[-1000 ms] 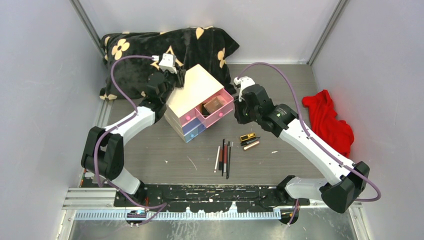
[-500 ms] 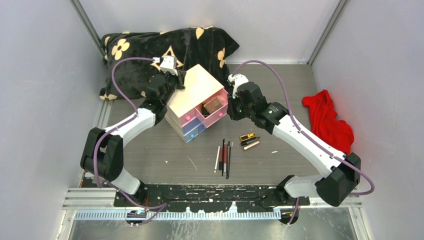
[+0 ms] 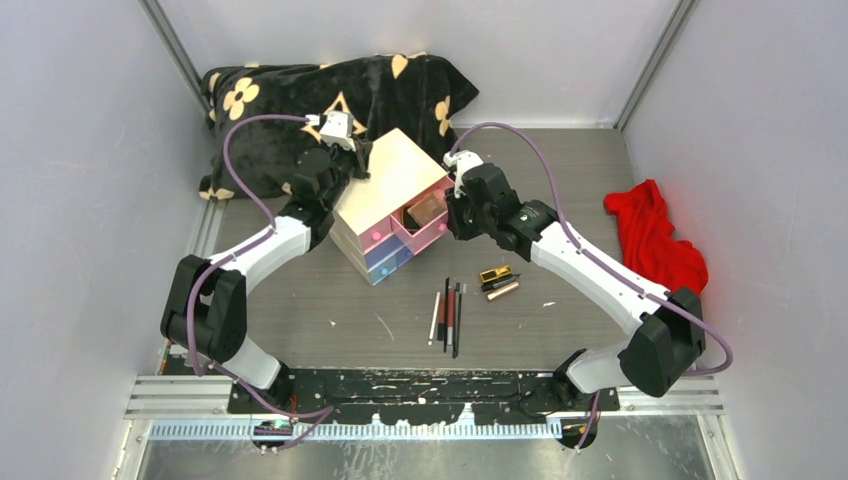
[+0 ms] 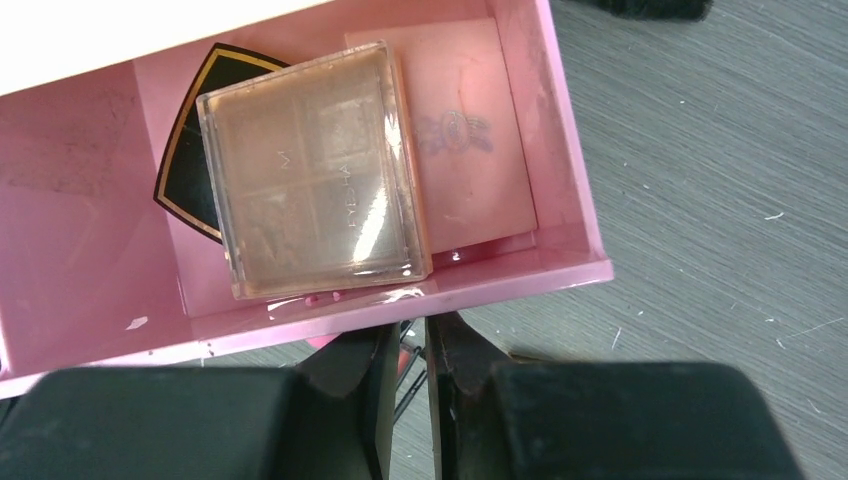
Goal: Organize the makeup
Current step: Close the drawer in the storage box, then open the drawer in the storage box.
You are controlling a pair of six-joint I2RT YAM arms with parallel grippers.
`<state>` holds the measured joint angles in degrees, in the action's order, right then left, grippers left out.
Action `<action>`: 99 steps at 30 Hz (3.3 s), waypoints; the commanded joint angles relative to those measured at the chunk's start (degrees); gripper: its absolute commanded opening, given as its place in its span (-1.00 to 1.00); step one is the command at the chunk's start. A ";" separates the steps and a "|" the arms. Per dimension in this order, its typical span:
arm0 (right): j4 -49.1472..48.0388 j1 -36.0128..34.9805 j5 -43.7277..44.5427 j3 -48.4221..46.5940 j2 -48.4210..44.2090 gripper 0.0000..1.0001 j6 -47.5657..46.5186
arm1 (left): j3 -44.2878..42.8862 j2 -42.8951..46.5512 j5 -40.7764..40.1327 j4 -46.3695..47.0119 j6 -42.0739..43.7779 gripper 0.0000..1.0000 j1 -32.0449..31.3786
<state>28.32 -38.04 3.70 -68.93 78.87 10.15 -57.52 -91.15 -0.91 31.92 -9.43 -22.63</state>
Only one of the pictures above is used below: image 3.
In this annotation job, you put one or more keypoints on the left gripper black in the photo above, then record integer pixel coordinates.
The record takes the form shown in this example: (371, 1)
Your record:
(359, 158)

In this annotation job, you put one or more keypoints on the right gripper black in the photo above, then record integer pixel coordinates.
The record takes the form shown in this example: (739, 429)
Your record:
(454, 204)

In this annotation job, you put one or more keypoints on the brown eyeshadow palette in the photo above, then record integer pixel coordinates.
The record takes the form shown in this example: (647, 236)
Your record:
(425, 210)

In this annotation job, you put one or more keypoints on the pastel mini drawer organizer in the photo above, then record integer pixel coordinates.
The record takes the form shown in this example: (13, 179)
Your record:
(368, 226)

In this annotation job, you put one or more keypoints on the black round compact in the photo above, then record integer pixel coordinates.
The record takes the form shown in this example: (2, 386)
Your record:
(411, 225)

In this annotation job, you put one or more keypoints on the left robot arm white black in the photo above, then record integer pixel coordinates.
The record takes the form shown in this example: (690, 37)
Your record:
(206, 306)

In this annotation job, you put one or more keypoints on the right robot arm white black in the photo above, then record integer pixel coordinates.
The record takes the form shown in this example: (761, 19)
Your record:
(661, 343)

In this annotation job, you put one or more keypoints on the red makeup pencil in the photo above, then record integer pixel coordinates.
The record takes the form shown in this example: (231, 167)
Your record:
(450, 320)

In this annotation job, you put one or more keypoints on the white makeup pencil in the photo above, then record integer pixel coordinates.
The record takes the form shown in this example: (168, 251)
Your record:
(435, 317)

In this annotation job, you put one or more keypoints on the gold black lipstick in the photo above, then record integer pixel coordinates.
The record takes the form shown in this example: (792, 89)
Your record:
(496, 273)

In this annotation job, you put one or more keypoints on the black floral plush blanket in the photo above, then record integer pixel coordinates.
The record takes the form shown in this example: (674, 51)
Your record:
(261, 109)

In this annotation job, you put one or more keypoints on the rose gold lipstick tube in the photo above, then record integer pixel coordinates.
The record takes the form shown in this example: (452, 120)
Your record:
(502, 291)

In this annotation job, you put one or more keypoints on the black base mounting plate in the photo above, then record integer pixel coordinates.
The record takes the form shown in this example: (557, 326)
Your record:
(430, 397)

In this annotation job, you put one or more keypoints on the red cloth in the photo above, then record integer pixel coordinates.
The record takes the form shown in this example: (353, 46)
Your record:
(645, 234)

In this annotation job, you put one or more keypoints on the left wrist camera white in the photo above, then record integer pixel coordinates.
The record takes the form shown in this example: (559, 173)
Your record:
(337, 130)

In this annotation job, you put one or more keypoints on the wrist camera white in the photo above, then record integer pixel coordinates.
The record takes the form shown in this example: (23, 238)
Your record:
(459, 164)
(337, 130)

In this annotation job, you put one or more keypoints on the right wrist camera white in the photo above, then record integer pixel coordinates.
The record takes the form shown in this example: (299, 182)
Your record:
(459, 164)

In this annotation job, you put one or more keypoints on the aluminium slotted rail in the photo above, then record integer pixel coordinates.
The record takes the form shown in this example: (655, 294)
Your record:
(256, 429)

